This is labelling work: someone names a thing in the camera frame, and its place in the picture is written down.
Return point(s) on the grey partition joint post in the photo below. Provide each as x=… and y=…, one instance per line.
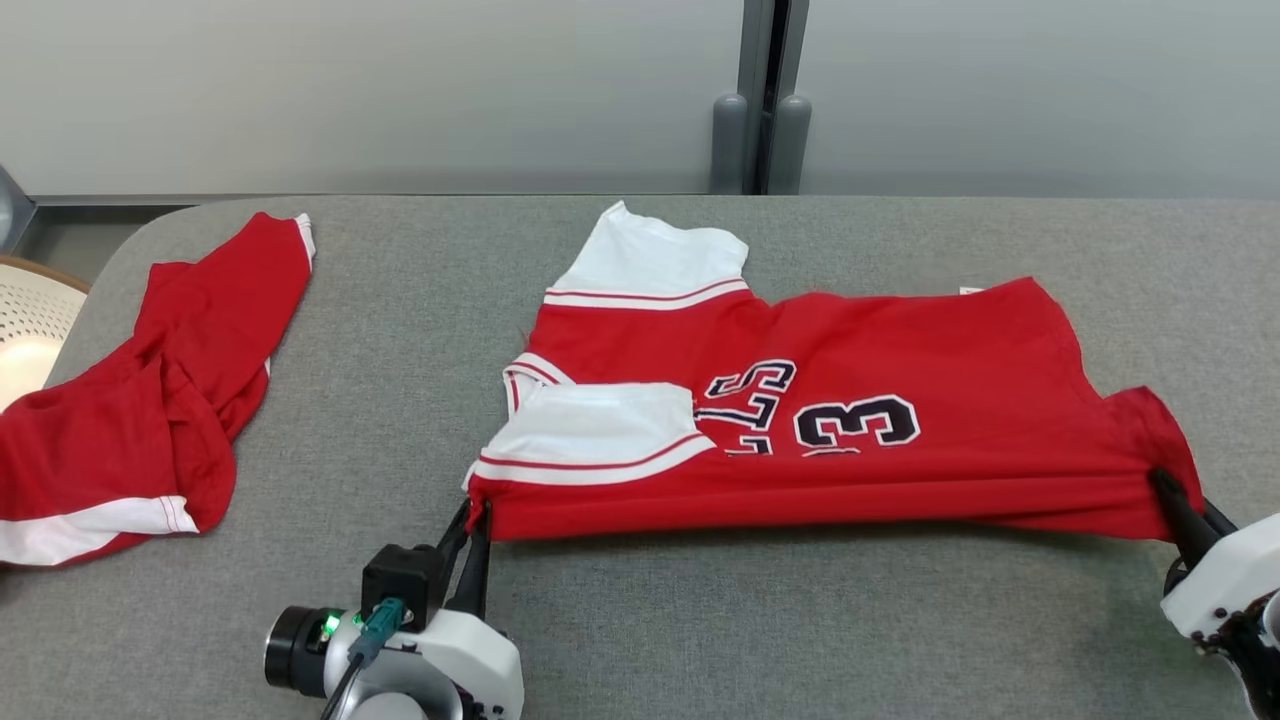
x=765, y=100

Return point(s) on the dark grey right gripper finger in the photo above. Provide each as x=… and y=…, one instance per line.
x=1218, y=520
x=1185, y=525

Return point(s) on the red shorts white band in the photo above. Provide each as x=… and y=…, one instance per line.
x=120, y=440

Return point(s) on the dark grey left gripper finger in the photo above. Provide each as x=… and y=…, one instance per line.
x=454, y=540
x=474, y=575

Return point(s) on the red basketball jersey white sleeves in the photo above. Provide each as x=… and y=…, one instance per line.
x=850, y=340

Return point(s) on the grey fabric padded surface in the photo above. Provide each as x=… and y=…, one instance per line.
x=800, y=620

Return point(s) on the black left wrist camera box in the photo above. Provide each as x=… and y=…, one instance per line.
x=400, y=580

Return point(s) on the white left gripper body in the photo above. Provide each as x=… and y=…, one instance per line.
x=480, y=660

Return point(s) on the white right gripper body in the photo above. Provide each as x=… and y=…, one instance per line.
x=1230, y=575

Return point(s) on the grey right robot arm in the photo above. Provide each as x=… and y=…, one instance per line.
x=1262, y=660

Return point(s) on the cream perforated laundry basket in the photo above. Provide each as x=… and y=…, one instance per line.
x=30, y=330

